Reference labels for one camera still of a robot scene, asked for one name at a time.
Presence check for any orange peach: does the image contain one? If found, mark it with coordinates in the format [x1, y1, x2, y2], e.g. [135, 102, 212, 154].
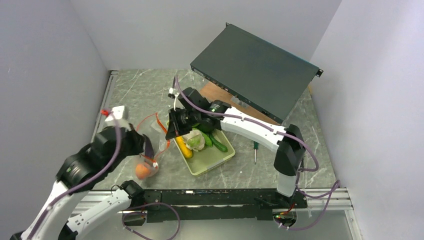
[135, 163, 151, 180]

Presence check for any green handled screwdriver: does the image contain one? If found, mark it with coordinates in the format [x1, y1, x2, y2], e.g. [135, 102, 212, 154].
[253, 141, 259, 165]

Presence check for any clear orange zip bag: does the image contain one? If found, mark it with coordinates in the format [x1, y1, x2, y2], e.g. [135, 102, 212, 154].
[134, 112, 170, 180]

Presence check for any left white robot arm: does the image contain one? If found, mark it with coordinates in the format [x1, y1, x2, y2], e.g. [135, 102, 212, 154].
[11, 124, 153, 240]

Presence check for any dark green avocado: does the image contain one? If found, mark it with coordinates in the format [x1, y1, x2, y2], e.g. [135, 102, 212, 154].
[193, 119, 215, 134]

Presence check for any white cauliflower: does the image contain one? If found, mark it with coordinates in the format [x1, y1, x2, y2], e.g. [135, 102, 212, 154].
[182, 129, 206, 152]

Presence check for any purple eggplant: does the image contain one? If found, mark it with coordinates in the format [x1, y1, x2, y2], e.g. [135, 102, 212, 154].
[142, 134, 155, 160]

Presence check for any green plastic basket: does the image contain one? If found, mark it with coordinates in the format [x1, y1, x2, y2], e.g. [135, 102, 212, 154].
[172, 130, 236, 176]

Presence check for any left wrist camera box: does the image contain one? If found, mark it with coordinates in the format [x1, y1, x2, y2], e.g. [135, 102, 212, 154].
[104, 105, 129, 128]

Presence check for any black network switch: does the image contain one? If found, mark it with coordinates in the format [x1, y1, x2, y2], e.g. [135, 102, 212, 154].
[190, 23, 324, 124]

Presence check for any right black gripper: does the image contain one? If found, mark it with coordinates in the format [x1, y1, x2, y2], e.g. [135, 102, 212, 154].
[165, 107, 200, 140]

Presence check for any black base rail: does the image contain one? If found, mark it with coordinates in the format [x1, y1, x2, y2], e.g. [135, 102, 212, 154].
[124, 188, 308, 225]

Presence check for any brown wooden board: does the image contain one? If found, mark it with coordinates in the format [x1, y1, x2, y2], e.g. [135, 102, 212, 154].
[199, 82, 280, 125]

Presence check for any dark green cucumber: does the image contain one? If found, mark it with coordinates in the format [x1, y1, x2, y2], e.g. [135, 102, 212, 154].
[209, 133, 228, 153]

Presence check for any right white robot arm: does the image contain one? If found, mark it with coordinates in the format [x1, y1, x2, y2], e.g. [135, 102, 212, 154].
[166, 87, 306, 208]

